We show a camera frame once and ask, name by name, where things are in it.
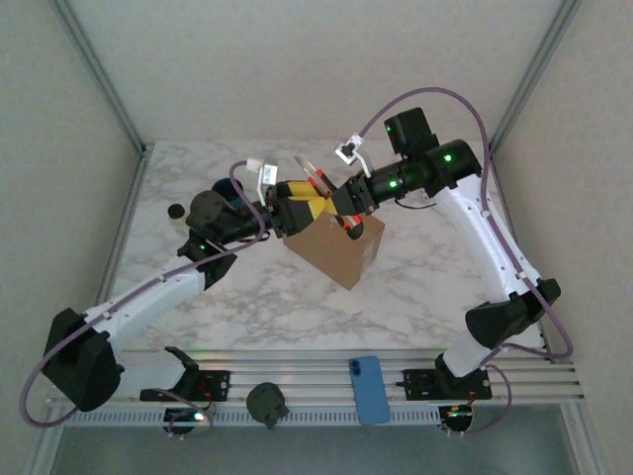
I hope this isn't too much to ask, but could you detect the brown cardboard express box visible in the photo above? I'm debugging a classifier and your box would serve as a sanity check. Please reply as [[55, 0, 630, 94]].
[[282, 215, 386, 291]]

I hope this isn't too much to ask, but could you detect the dark blue mug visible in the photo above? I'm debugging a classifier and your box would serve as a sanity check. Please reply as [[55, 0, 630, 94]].
[[211, 176, 244, 209]]

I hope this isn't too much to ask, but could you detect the blue smartphone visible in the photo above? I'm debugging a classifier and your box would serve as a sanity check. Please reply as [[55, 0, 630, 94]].
[[348, 354, 392, 427]]

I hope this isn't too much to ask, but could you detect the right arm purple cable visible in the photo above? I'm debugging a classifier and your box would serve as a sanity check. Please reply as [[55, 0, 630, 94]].
[[358, 87, 575, 436]]

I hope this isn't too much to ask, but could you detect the aluminium table edge rail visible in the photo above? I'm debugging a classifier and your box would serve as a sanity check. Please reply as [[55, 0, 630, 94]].
[[78, 147, 152, 367], [487, 145, 553, 362]]

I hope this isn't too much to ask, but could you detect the orange black utility knife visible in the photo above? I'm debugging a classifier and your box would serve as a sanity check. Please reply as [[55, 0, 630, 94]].
[[293, 154, 368, 242]]

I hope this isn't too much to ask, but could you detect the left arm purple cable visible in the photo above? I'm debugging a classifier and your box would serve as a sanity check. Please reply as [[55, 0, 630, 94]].
[[19, 160, 271, 441]]

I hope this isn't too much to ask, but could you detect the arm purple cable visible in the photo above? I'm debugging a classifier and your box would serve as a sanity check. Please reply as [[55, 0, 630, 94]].
[[358, 87, 575, 436], [19, 160, 271, 441]]

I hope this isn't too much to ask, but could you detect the grey slotted cable duct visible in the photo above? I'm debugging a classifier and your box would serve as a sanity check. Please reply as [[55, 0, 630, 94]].
[[63, 406, 442, 428]]

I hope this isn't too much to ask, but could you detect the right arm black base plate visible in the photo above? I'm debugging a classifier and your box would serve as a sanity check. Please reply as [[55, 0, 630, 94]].
[[402, 368, 495, 402]]

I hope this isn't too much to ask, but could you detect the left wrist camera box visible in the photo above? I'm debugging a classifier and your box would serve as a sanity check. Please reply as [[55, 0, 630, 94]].
[[245, 156, 279, 204]]

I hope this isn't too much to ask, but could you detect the dark green round device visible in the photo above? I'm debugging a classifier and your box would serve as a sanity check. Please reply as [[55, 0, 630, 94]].
[[245, 381, 290, 430]]

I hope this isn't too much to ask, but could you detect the aluminium frame post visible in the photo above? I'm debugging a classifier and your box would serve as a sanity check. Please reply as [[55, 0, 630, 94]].
[[48, 0, 152, 157], [486, 0, 584, 153]]

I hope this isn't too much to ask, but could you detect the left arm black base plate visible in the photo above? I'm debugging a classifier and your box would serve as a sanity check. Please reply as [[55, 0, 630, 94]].
[[139, 369, 232, 403]]

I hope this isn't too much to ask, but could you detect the aluminium mounting rail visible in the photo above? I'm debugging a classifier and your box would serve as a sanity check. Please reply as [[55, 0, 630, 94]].
[[46, 348, 586, 408]]

